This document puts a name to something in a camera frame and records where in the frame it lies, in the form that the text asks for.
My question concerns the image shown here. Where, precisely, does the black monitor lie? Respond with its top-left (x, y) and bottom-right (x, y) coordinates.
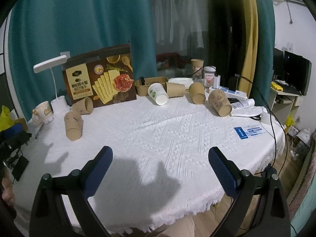
top-left (273, 48), bottom-right (312, 96)

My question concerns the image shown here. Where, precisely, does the blue and white card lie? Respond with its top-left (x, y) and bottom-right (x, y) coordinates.
top-left (234, 125), bottom-right (266, 140)

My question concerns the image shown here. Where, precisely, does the kraft paper bowl container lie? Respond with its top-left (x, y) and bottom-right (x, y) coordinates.
top-left (135, 76), bottom-right (168, 96)

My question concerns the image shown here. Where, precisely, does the white small desk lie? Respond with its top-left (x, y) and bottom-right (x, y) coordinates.
top-left (268, 87), bottom-right (304, 125)

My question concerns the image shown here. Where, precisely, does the white desk lamp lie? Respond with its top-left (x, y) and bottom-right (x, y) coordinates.
top-left (33, 55), bottom-right (71, 117)

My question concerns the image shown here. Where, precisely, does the brown paper cup lying middle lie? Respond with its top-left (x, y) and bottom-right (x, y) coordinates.
top-left (166, 82), bottom-right (186, 98)

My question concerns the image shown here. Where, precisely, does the upright brown cup at back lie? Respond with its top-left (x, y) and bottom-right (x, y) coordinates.
top-left (191, 59), bottom-right (204, 81)

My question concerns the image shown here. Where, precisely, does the white paper cup green print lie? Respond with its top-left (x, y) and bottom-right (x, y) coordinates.
top-left (148, 83), bottom-right (169, 105)

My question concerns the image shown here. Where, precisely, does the brown cracker box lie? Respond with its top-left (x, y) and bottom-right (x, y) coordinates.
top-left (62, 44), bottom-right (136, 108)

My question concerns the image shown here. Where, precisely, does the teal curtain right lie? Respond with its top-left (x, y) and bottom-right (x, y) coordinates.
top-left (250, 0), bottom-right (275, 106)

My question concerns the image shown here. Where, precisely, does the printed brown cup far right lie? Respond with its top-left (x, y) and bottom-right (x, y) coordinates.
top-left (208, 89), bottom-right (232, 117)

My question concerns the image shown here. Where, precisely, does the teal curtain left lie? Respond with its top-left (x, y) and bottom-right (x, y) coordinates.
top-left (8, 0), bottom-right (157, 119)

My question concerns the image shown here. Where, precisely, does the cream ceramic mug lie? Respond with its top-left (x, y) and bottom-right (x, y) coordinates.
top-left (32, 101), bottom-right (54, 125)

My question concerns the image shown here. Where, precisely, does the black cable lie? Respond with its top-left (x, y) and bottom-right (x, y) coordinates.
top-left (234, 73), bottom-right (289, 176)

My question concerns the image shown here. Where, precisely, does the yellow plastic bag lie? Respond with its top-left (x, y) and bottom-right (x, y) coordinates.
top-left (0, 105), bottom-right (15, 132)

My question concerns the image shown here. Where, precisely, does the brown paper cup lying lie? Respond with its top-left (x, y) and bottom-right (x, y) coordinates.
top-left (189, 82), bottom-right (206, 104)
top-left (166, 82), bottom-right (186, 98)

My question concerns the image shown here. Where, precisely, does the brown paper cup by box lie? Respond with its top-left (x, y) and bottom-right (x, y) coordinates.
top-left (72, 97), bottom-right (94, 115)

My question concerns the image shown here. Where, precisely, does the yellow curtain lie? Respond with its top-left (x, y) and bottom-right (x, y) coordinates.
top-left (242, 0), bottom-right (258, 82)

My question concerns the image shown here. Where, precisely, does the brown paper cup with print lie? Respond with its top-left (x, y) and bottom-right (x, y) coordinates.
top-left (64, 111), bottom-right (83, 141)

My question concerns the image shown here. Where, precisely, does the brown paper cup lying right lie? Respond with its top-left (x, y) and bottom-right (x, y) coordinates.
top-left (189, 82), bottom-right (206, 104)

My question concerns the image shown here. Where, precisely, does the glass jar with white lid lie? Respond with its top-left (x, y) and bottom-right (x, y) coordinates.
top-left (203, 66), bottom-right (216, 88)

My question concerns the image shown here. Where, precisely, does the teal curtain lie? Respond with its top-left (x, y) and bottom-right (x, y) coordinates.
top-left (8, 0), bottom-right (157, 119)
top-left (250, 0), bottom-right (275, 106)

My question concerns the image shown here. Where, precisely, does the white textured tablecloth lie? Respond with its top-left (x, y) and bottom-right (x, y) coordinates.
top-left (13, 97), bottom-right (284, 234)

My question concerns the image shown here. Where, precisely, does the black flat device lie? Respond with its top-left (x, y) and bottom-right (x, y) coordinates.
top-left (12, 156), bottom-right (29, 181)

